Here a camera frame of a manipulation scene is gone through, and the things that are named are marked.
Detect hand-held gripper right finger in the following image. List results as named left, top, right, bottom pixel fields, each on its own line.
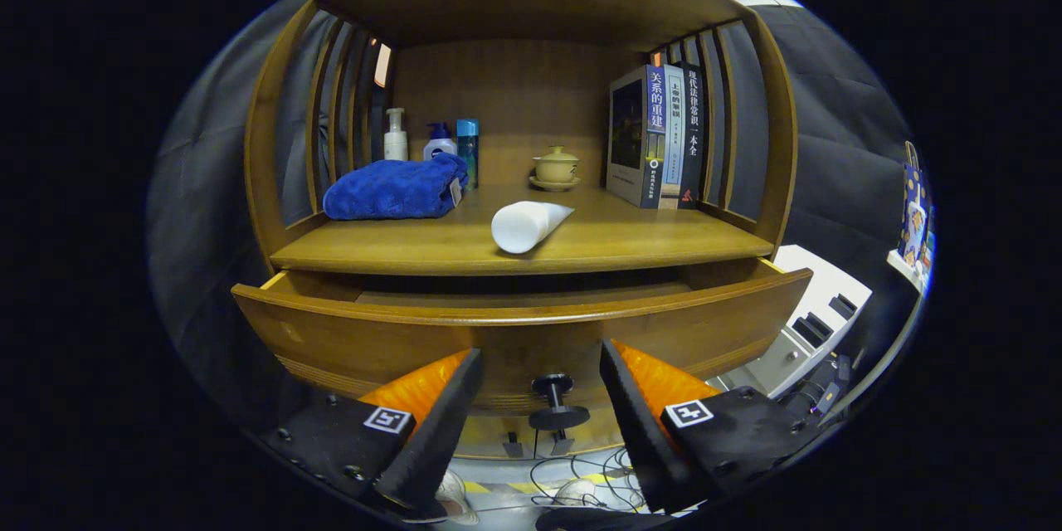
left=599, top=339, right=826, bottom=513

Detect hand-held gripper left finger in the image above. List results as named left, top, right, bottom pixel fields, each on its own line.
left=261, top=347, right=485, bottom=515

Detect wooden drawer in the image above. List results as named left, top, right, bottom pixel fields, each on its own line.
left=231, top=257, right=814, bottom=432

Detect white tube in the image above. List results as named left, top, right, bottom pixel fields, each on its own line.
left=490, top=200, right=576, bottom=256

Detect wooden countertop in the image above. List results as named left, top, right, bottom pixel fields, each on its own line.
left=270, top=183, right=777, bottom=277

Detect white side cabinet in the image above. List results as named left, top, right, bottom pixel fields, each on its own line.
left=714, top=245, right=874, bottom=399

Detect white shoe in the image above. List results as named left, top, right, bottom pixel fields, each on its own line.
left=556, top=477, right=598, bottom=507
left=436, top=469, right=478, bottom=524

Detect black power adapter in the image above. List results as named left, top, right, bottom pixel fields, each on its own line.
left=809, top=353, right=855, bottom=416

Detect blue towel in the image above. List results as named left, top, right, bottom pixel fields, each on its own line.
left=322, top=152, right=470, bottom=222

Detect beige lidded teacup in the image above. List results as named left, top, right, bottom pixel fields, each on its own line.
left=533, top=145, right=581, bottom=184

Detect white bottle blue cap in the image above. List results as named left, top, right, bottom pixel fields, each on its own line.
left=422, top=122, right=458, bottom=161

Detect teal bottle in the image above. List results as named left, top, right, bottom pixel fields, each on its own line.
left=455, top=118, right=480, bottom=190

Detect white pump bottle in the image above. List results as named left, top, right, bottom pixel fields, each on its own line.
left=382, top=107, right=410, bottom=163

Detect light spine book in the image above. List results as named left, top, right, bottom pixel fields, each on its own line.
left=661, top=66, right=687, bottom=210

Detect blue spine book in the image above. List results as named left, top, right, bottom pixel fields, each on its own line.
left=606, top=65, right=667, bottom=209

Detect white shelf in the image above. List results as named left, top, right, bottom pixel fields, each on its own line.
left=886, top=249, right=930, bottom=295

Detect black spine book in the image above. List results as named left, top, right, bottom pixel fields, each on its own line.
left=679, top=61, right=706, bottom=211

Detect black backdrop cloth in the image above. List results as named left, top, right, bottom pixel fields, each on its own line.
left=149, top=0, right=922, bottom=432

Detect blue dotted gift bag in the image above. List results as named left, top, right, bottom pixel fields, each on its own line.
left=898, top=141, right=930, bottom=266

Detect black cable bundle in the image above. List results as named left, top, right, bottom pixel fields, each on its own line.
left=529, top=431, right=650, bottom=509

